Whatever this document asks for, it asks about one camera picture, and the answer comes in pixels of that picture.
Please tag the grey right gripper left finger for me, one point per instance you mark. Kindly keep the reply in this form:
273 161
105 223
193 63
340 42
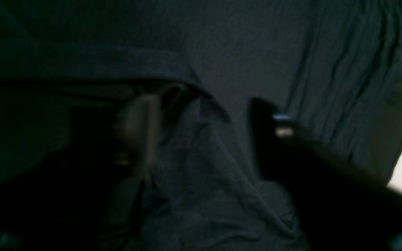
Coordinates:
137 129

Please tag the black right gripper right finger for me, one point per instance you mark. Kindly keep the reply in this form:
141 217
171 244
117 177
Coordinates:
341 207

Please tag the dark grey T-shirt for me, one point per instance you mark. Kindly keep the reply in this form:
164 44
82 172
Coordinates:
67 67

